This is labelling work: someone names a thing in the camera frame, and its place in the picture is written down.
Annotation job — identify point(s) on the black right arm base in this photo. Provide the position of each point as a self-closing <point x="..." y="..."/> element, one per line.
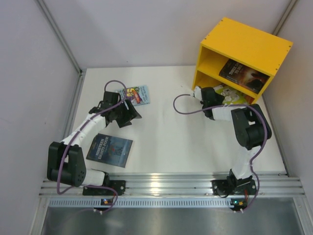
<point x="230" y="188"/>

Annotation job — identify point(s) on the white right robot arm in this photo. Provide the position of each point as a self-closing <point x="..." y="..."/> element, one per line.
<point x="250" y="126"/>

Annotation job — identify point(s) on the Nineteen Eighty-Four blue book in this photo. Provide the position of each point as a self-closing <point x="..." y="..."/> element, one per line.
<point x="110" y="150"/>

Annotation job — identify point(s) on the Three Days To See book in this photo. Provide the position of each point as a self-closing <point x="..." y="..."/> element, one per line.
<point x="244" y="76"/>

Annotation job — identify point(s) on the yellow wooden shelf box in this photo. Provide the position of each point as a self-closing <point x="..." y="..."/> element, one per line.
<point x="240" y="56"/>

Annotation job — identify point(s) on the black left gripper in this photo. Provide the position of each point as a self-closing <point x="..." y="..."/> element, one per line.
<point x="126" y="113"/>

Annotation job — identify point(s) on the orange treehouse book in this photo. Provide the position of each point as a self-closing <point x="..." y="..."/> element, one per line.
<point x="249" y="100"/>

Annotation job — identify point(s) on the aluminium mounting rail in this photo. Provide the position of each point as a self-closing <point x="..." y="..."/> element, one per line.
<point x="172" y="191"/>

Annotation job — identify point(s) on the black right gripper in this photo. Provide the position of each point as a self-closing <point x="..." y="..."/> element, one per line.
<point x="212" y="95"/>

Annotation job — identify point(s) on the green comic book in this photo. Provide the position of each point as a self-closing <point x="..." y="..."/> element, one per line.
<point x="231" y="95"/>

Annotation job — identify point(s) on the light blue treehouse book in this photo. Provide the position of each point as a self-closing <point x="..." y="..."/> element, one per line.
<point x="137" y="95"/>

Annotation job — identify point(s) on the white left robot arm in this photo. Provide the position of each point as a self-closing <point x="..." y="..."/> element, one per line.
<point x="66" y="161"/>

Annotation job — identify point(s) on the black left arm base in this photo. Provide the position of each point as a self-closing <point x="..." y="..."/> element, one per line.
<point x="110" y="187"/>

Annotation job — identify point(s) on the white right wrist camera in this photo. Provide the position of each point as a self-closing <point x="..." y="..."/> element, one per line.
<point x="197" y="93"/>

